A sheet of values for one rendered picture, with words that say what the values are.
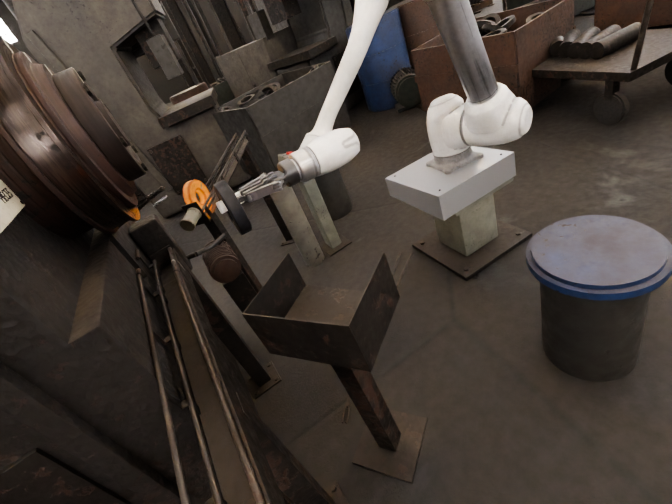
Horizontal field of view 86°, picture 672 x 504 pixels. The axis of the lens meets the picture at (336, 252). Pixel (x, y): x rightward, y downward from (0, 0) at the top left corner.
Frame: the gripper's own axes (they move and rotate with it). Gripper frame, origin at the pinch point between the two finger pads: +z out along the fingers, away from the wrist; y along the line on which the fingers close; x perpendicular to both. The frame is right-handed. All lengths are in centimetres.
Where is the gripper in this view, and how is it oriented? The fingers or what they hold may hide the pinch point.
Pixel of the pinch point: (230, 202)
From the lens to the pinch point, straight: 101.4
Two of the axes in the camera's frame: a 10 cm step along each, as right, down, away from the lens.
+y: -4.8, -3.6, 8.0
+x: -3.0, -7.9, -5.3
